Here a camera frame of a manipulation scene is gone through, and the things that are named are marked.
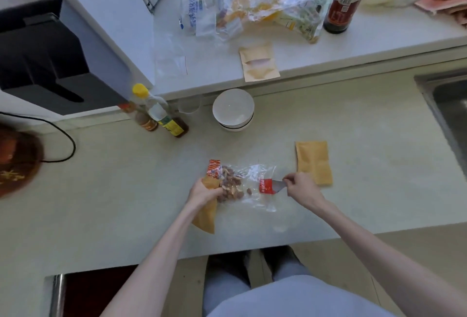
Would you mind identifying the yellow-capped oil bottle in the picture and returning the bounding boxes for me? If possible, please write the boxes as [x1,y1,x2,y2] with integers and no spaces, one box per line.
[132,83,189,139]

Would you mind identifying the dark red cabinet door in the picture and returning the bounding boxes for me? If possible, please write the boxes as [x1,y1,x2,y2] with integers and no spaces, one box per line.
[45,265,141,317]

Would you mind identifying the yellow paper pouch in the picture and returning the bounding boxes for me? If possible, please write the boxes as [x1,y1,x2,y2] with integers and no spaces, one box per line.
[191,176,222,235]
[295,141,333,186]

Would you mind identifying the person's grey trousers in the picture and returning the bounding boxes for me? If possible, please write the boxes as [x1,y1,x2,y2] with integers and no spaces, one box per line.
[202,247,315,314]

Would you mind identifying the steel kitchen sink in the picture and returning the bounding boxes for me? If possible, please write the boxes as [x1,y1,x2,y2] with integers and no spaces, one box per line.
[414,68,467,183]

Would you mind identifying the white round lidded container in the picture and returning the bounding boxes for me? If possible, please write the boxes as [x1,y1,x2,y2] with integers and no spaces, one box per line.
[212,88,255,132]

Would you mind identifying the empty clear plastic bag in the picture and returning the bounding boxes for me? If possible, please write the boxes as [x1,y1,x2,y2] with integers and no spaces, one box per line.
[153,31,189,81]

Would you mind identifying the flat yellow paper pouch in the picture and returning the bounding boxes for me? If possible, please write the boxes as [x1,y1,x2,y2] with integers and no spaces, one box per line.
[295,141,333,186]

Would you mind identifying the person's right hand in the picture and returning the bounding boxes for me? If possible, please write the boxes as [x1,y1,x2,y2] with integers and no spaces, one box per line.
[283,172,326,209]

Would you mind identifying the small brown sauce bottle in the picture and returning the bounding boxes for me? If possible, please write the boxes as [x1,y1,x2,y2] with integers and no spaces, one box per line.
[118,101,159,133]

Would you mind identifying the person's light grey shirt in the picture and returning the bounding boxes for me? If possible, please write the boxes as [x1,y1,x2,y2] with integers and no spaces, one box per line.
[211,274,399,317]

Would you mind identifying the black power cable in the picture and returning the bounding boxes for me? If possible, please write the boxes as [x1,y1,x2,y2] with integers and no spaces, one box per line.
[0,111,77,163]

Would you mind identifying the kraft pouch with clear window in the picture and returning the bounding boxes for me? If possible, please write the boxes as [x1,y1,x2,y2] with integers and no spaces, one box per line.
[239,42,281,83]

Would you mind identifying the person's right forearm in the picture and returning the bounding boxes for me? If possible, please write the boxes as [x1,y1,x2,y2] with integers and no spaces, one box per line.
[314,198,467,317]

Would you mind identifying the clear plastic bag of nuts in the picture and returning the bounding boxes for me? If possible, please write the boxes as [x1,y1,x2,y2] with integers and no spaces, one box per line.
[206,160,289,215]

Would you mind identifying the person's left forearm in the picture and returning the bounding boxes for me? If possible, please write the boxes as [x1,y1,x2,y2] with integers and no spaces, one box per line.
[104,198,207,317]

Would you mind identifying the black kitchen appliance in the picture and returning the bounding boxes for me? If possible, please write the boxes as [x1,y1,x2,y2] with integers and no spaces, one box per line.
[0,0,129,116]

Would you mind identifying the person's left hand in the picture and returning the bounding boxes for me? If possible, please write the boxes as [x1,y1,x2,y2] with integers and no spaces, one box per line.
[187,177,223,208]

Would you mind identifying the small clear glass cup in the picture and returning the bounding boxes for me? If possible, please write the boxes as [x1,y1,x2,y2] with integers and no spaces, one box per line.
[177,95,203,115]

